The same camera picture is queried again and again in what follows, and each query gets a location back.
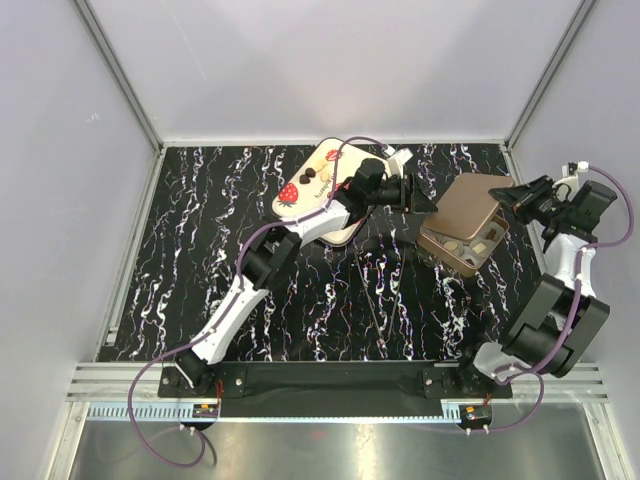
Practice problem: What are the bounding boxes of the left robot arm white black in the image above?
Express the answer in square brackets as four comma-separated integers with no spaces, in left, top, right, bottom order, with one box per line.
[175,158,437,396]

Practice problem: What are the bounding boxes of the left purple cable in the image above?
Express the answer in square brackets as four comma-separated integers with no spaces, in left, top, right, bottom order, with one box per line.
[128,136,396,469]

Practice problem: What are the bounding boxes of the white cable duct left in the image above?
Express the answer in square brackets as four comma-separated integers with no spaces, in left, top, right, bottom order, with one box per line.
[87,402,220,422]

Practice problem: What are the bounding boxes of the aluminium frame rail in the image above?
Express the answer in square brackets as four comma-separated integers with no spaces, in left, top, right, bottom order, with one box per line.
[511,363,608,403]

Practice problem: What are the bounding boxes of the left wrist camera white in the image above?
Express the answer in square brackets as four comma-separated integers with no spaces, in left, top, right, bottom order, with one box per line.
[384,145,413,178]

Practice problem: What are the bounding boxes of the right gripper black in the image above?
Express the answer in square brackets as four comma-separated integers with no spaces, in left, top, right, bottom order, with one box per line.
[488,175,570,226]

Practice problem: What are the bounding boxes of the brown tin lid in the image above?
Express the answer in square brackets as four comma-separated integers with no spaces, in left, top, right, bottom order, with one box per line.
[422,173,515,241]

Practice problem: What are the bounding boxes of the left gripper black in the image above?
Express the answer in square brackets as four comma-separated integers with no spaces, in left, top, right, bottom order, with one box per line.
[365,173,437,215]

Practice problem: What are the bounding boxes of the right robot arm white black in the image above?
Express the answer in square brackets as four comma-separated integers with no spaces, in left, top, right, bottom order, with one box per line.
[453,176,617,397]

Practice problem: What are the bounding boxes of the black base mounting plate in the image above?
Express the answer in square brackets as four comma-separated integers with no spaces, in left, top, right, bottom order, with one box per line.
[158,361,513,400]

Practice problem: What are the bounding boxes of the strawberry pattern white tray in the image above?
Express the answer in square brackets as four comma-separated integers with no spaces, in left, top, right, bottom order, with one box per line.
[271,138,370,217]

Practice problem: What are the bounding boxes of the black metal tongs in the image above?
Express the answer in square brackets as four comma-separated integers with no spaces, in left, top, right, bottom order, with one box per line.
[354,246,406,359]

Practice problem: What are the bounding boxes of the brown tin box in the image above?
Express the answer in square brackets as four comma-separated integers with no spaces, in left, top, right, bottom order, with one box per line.
[416,215,509,278]

